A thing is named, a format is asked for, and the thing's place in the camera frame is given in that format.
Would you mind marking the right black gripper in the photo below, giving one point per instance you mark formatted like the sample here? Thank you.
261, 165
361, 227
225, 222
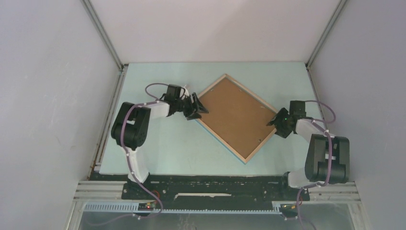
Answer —
283, 113

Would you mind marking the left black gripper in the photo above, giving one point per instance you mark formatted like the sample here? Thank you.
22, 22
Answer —
198, 107

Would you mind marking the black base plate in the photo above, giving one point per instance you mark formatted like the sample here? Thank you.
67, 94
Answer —
213, 193

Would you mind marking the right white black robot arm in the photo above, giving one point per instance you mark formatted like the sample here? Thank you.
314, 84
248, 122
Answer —
328, 156

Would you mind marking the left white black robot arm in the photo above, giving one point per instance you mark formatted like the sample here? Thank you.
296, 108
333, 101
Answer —
132, 121

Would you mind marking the aluminium rail frame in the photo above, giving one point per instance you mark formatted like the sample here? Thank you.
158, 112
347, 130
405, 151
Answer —
111, 191

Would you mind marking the small circuit board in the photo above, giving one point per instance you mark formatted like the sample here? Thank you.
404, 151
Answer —
146, 206
289, 212

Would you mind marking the right small circuit board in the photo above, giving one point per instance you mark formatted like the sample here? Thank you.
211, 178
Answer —
289, 212

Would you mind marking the wooden picture frame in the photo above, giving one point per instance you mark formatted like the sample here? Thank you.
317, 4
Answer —
222, 144

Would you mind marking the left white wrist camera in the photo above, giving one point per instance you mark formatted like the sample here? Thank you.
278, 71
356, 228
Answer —
185, 92

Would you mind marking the left small circuit board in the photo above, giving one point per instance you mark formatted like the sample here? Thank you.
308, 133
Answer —
146, 206

